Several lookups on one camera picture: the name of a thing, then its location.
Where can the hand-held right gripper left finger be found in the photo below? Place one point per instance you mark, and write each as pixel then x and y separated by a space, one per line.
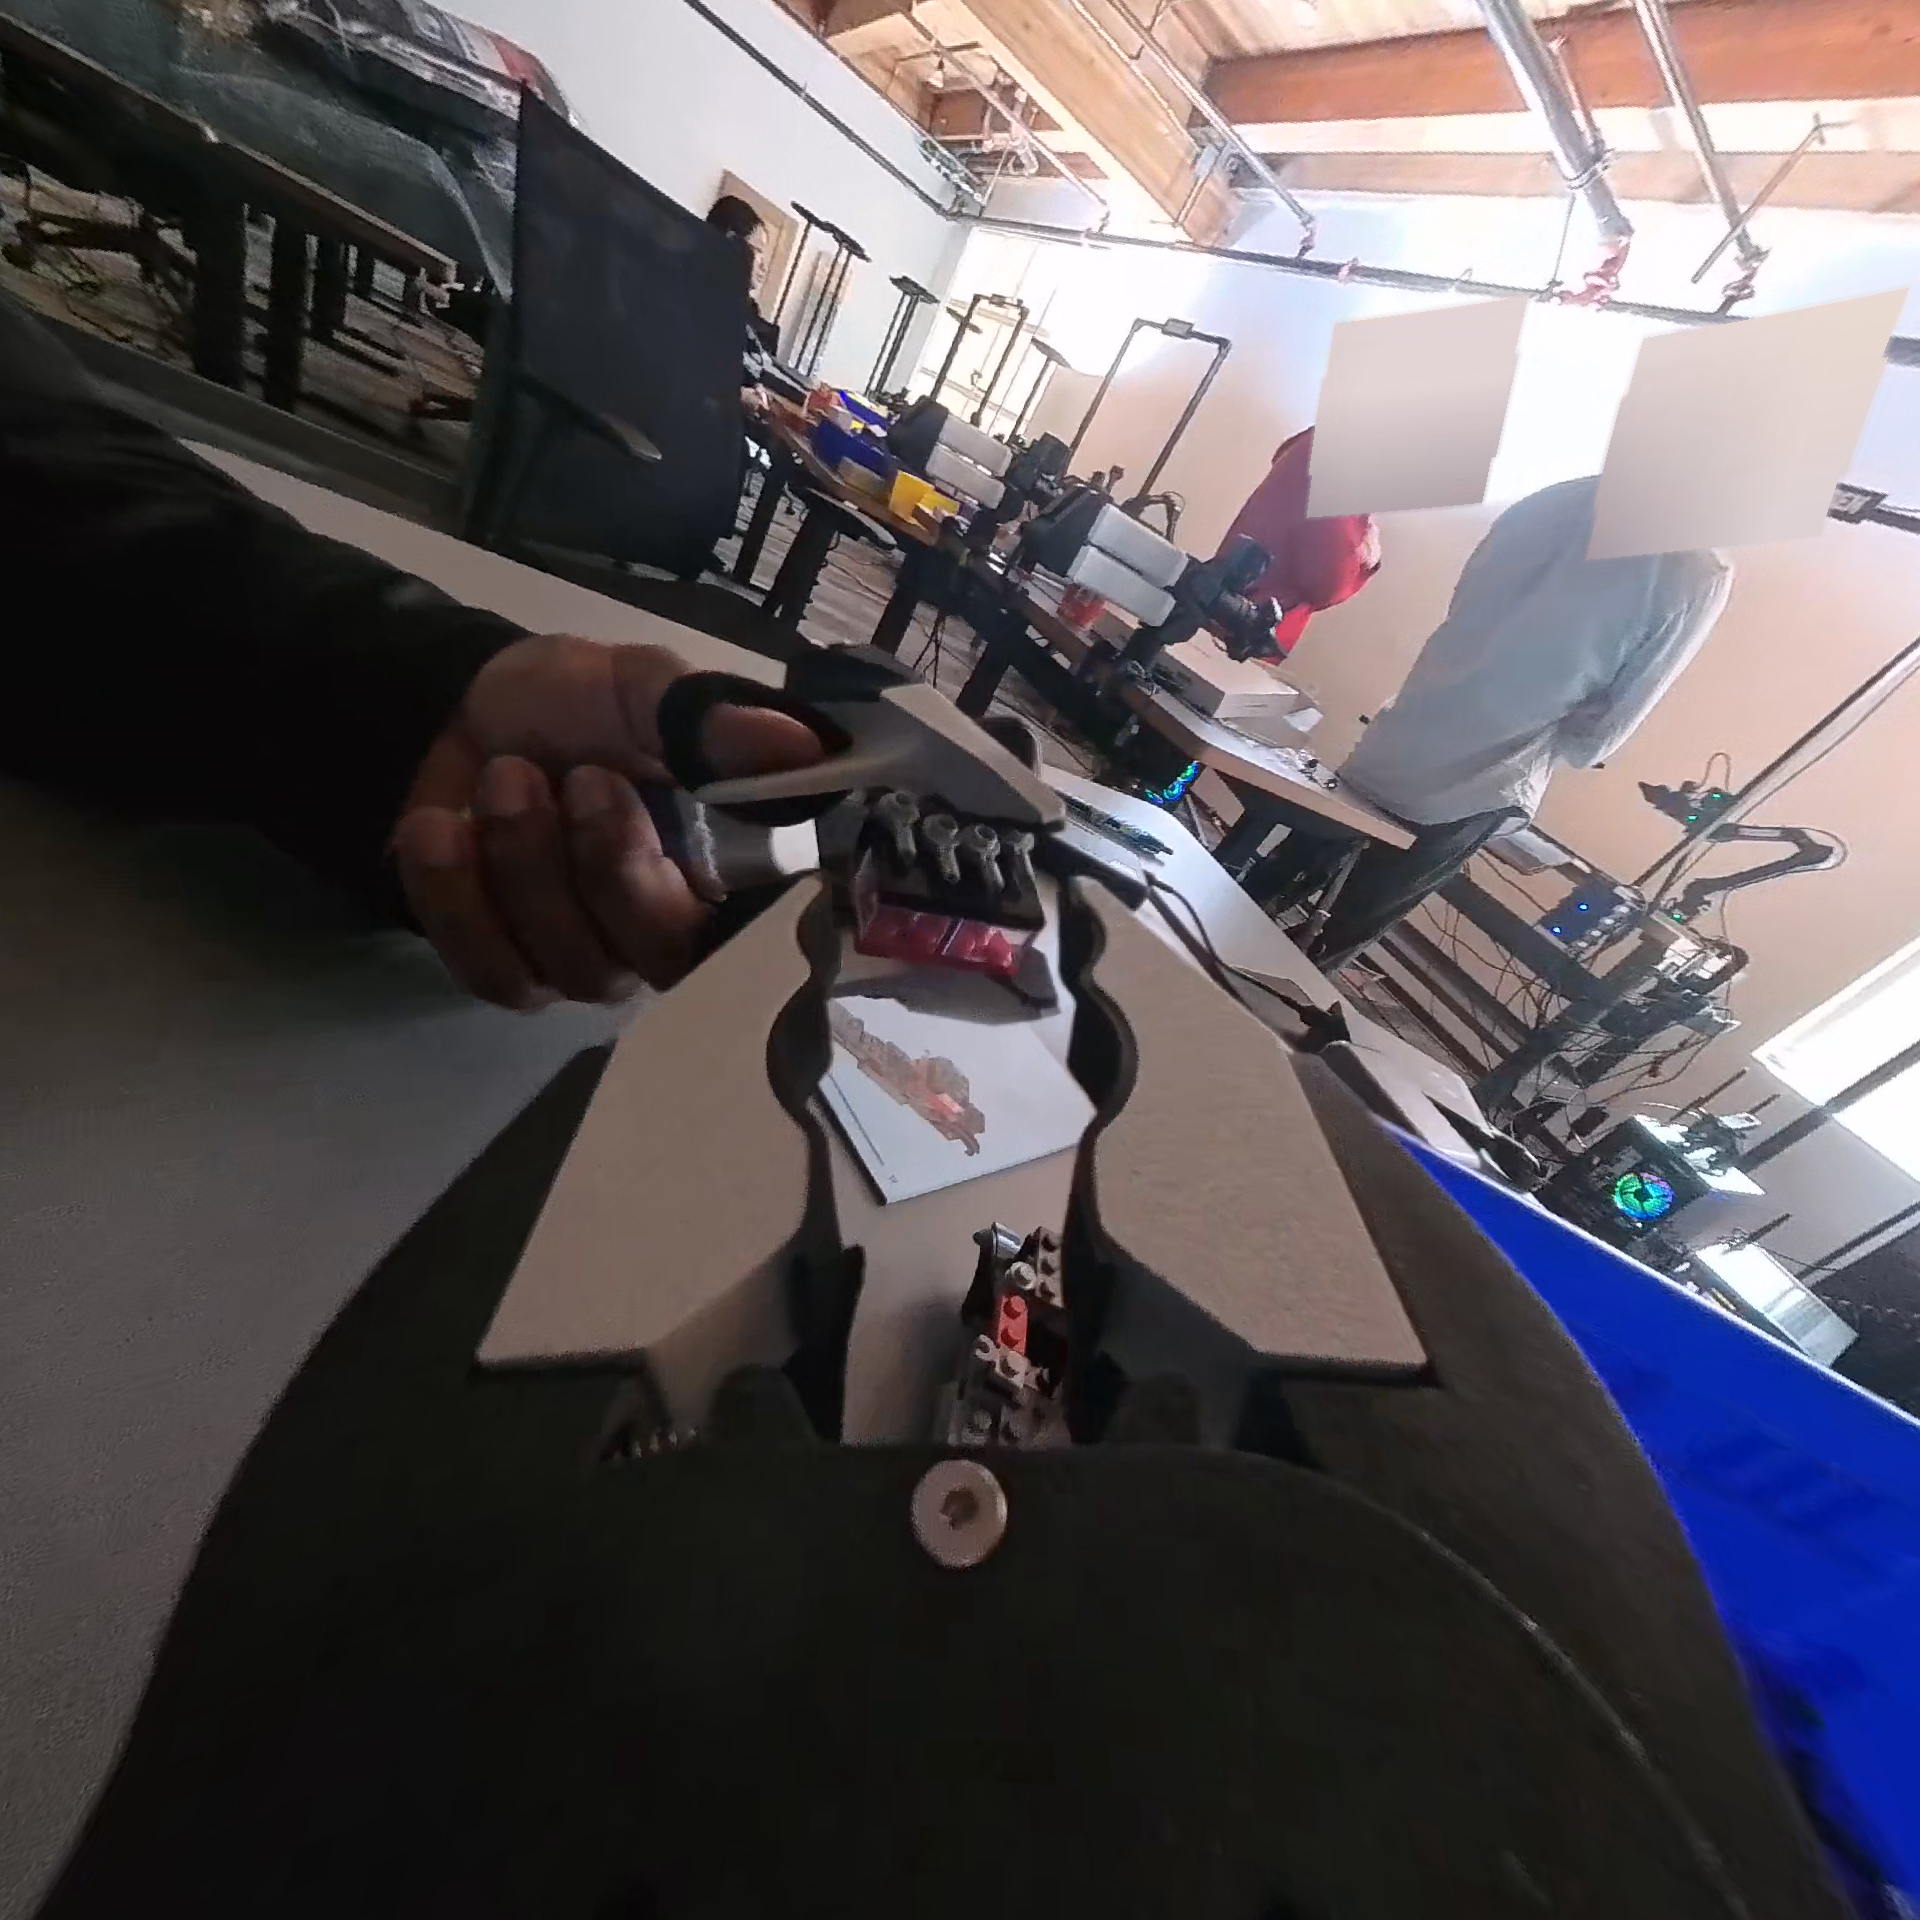
pixel 675 1171

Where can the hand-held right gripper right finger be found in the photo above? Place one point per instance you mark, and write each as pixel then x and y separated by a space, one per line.
pixel 1244 1184

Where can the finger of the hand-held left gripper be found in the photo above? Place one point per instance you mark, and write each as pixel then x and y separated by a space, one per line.
pixel 973 749

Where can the small black red brick block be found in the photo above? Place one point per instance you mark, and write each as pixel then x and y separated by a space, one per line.
pixel 945 930

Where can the grey black brick spaceship model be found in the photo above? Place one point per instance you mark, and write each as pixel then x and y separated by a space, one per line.
pixel 1013 1335

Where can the person's left forearm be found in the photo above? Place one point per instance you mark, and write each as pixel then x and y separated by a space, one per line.
pixel 224 599

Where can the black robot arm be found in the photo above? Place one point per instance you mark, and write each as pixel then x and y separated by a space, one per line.
pixel 1756 856

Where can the person's left hand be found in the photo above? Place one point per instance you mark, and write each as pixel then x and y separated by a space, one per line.
pixel 524 839

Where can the brick building instruction booklet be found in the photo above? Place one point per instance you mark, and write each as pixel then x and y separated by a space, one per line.
pixel 960 1095

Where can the wooden work table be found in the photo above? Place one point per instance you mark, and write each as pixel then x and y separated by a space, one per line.
pixel 1275 749

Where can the computer with coloured fan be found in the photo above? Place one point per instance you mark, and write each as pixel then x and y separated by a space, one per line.
pixel 1634 1184

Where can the black office chair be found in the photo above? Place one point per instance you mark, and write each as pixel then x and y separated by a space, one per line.
pixel 629 329

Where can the blue plastic bin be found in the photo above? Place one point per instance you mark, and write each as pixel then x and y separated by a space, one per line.
pixel 1723 1425

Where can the dark wooden table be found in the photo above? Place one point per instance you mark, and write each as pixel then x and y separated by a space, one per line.
pixel 224 253

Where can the metal ceiling pipe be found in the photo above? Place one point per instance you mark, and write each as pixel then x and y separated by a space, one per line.
pixel 1552 105

